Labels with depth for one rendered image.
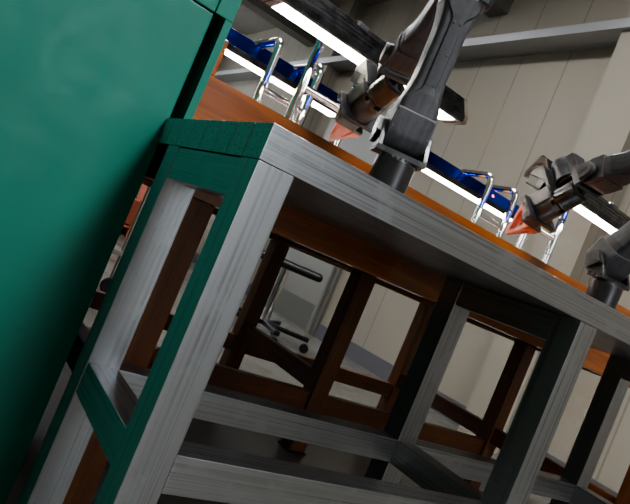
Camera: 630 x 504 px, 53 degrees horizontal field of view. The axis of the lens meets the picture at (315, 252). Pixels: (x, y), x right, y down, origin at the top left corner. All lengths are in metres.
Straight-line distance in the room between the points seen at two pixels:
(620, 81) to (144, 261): 3.44
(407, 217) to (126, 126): 0.43
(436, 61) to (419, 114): 0.08
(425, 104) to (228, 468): 0.59
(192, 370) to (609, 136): 3.40
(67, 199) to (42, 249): 0.08
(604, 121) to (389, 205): 3.26
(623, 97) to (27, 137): 3.43
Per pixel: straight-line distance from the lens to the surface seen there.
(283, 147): 0.65
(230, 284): 0.65
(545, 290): 0.94
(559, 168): 1.60
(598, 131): 3.93
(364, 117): 1.33
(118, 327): 0.89
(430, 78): 1.00
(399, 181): 0.95
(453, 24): 1.03
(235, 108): 1.05
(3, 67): 0.94
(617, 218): 2.29
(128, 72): 0.96
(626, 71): 4.05
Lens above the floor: 0.56
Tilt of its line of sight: 1 degrees up
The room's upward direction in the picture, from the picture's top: 23 degrees clockwise
